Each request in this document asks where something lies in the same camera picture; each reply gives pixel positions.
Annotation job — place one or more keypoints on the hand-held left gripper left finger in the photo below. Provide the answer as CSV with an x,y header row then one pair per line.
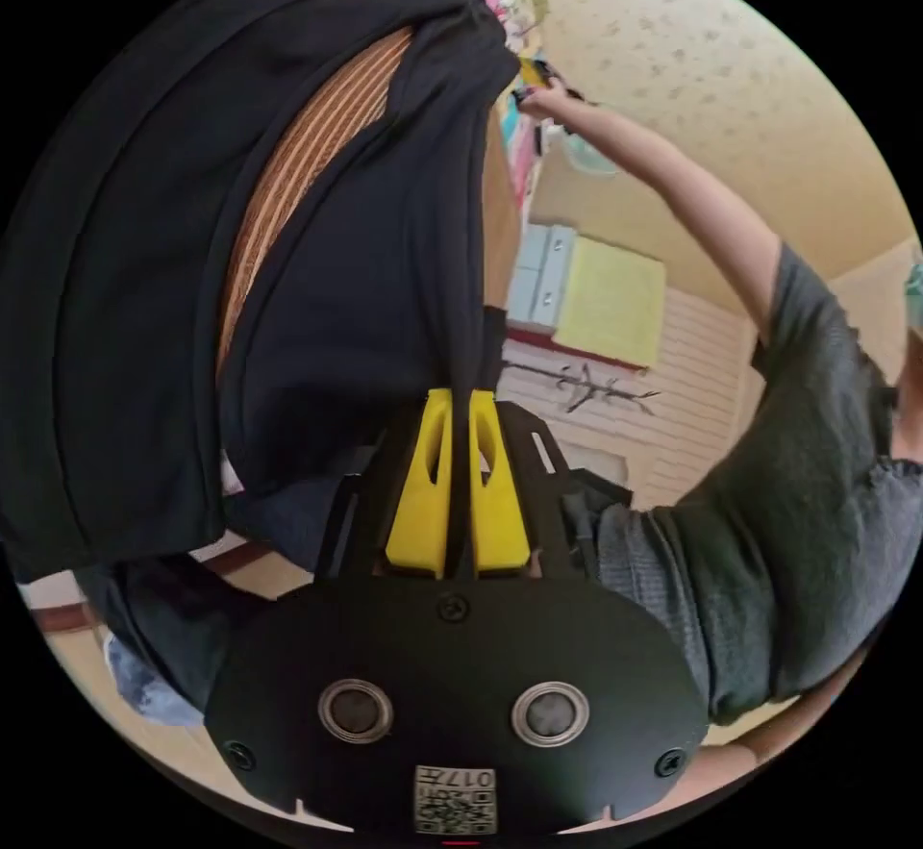
x,y
414,503

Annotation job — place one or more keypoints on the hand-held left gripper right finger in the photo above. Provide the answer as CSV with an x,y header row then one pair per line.
x,y
497,517

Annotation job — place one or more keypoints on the black long pants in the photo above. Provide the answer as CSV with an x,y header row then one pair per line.
x,y
130,272

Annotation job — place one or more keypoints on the person's right forearm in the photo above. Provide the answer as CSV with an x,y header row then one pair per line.
x,y
634,149

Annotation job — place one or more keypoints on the person's right hand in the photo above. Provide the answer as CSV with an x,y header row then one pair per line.
x,y
548,99

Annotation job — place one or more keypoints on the pile of dark clothes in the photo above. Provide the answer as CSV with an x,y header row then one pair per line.
x,y
166,618

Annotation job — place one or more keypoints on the person's body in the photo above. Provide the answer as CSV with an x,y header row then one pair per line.
x,y
786,503

